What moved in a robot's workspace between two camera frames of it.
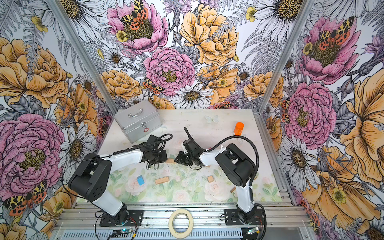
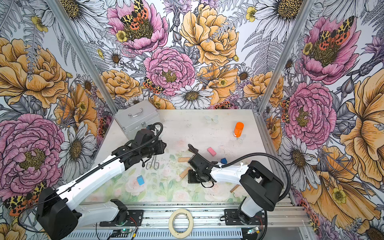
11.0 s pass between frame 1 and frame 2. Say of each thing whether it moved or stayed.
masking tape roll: stayed
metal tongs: stayed
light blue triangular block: stayed
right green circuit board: stayed
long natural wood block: moved
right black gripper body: moved
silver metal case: stayed
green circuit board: stayed
